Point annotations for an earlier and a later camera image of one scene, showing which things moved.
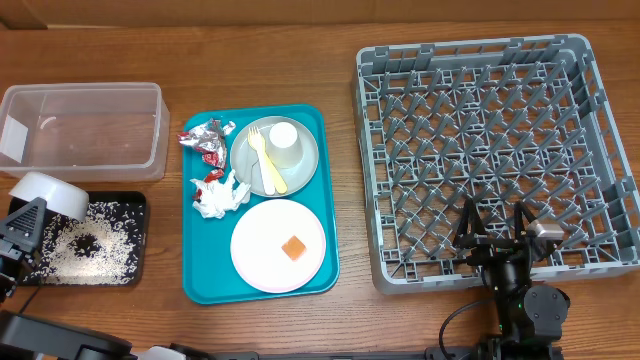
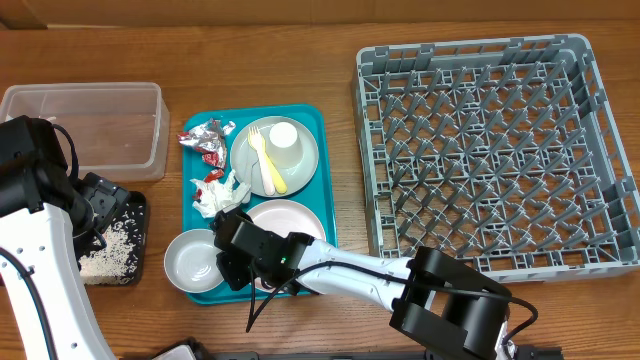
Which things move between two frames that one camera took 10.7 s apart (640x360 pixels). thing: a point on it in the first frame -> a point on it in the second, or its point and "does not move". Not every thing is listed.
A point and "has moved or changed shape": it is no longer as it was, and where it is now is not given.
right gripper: (489, 247) -> (233, 277)
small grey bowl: (60, 196) has moved or changed shape
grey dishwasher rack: (492, 123) does not move
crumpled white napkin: (215, 199) does not move
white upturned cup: (284, 145) does not move
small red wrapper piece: (214, 174) does not move
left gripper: (13, 247) -> (105, 196)
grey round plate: (246, 165) does not move
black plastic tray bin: (107, 247) does not move
